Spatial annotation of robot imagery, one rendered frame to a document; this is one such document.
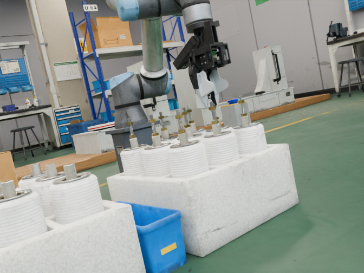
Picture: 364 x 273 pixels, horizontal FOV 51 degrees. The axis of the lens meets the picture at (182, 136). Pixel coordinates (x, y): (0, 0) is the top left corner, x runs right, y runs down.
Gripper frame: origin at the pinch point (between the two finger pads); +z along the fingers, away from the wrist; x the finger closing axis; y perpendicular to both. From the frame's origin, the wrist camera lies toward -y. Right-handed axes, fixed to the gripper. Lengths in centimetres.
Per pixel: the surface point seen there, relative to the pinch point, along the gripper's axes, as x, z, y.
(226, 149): -2.4, 13.0, 4.8
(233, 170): -4.9, 17.9, 8.0
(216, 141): -3.8, 10.2, 3.4
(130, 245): -37.3, 24.0, 5.9
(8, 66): 178, -119, -590
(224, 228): -11.7, 30.3, 7.5
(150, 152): -15.0, 9.9, -10.3
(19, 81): 191, -92, -590
